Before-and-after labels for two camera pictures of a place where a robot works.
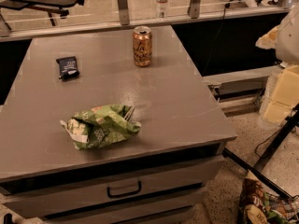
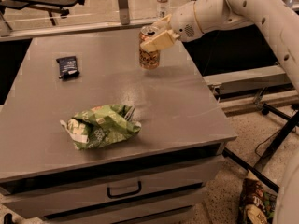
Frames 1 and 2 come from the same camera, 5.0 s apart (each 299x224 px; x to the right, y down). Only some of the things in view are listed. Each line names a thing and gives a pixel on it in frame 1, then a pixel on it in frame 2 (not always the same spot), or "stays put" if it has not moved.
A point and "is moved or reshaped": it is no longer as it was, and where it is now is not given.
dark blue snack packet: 67,68 stays put
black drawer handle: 108,191 stays put
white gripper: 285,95 → 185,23
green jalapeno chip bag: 100,126 stays put
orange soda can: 142,46 is moved or reshaped
